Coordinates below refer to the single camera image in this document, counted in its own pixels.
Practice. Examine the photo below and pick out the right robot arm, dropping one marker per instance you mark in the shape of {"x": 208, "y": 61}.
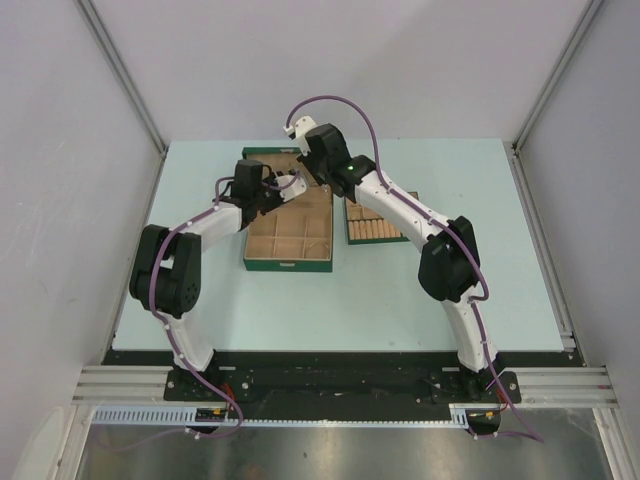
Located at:
{"x": 449, "y": 268}

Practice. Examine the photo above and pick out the green jewelry box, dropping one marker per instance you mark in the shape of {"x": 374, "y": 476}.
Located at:
{"x": 297, "y": 237}

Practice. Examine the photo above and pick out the slotted cable duct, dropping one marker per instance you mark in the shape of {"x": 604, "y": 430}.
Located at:
{"x": 445, "y": 416}

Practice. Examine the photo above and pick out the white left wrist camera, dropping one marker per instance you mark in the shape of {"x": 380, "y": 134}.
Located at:
{"x": 291, "y": 186}

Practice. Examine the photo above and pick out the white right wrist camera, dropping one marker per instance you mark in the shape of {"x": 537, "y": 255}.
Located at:
{"x": 298, "y": 130}

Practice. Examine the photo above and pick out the aluminium frame post right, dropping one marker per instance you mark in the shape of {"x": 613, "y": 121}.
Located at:
{"x": 568, "y": 54}

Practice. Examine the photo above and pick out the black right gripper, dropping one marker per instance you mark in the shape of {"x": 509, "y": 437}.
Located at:
{"x": 307, "y": 160}

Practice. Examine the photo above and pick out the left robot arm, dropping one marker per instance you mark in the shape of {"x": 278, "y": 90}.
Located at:
{"x": 167, "y": 271}

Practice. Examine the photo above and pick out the aluminium frame post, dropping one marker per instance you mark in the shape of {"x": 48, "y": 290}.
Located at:
{"x": 568, "y": 54}
{"x": 106, "y": 44}

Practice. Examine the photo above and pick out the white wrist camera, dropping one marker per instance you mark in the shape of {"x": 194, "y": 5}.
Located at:
{"x": 291, "y": 186}
{"x": 298, "y": 130}

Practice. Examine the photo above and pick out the aluminium frame post left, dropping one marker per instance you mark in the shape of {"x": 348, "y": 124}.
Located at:
{"x": 106, "y": 44}

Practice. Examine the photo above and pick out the aluminium front rail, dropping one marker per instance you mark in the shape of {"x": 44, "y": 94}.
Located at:
{"x": 121, "y": 385}

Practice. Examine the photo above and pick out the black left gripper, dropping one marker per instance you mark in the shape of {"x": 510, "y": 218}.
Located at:
{"x": 270, "y": 181}

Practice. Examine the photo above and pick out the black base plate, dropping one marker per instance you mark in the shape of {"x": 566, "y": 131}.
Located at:
{"x": 329, "y": 381}

